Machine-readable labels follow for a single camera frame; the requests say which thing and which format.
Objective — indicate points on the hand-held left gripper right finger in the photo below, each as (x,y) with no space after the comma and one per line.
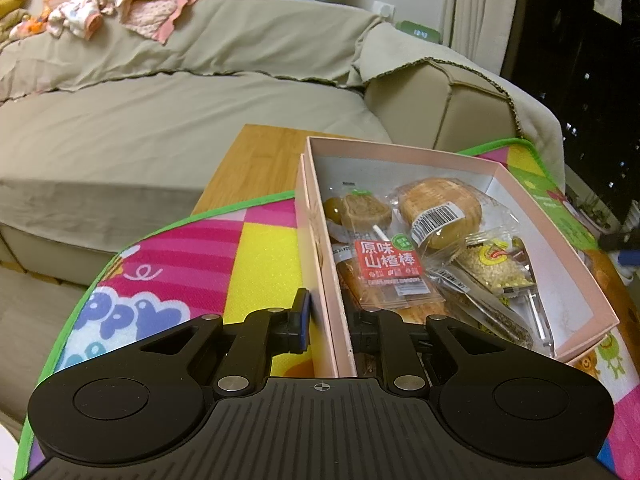
(367,332)

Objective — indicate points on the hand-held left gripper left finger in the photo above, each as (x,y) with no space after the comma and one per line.
(302,320)

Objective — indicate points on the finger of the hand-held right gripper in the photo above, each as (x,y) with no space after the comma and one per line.
(617,245)

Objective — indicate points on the pink cardboard box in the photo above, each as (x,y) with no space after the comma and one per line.
(565,245)

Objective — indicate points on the red label snack packet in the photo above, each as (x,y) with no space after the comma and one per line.
(390,265)

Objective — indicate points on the small yellow snack packet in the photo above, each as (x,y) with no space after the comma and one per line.
(500,265)

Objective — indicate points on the small brown cake packet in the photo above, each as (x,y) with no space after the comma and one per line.
(352,210)

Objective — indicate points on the clear snack bar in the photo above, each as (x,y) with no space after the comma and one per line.
(505,327)

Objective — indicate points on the round bun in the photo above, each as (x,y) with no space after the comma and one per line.
(440,210)

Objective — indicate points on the potted plants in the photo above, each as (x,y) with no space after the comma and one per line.
(595,210)

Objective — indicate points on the colourful play mat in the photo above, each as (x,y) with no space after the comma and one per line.
(200,260)

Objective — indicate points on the wooden side table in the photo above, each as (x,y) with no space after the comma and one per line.
(250,165)

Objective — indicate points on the beige sofa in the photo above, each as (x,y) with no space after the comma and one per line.
(125,135)

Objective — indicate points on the cream curtain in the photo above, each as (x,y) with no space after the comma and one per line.
(475,5)

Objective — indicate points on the green digital clock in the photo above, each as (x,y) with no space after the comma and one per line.
(417,32)

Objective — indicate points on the beige sofa throw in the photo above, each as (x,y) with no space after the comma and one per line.
(200,35)

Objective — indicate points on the pink and white clothes pile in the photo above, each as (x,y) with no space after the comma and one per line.
(140,10)

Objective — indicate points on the yellow banana plush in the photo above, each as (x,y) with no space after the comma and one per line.
(12,7)

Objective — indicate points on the white wall outlet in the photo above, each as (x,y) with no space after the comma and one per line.
(384,8)

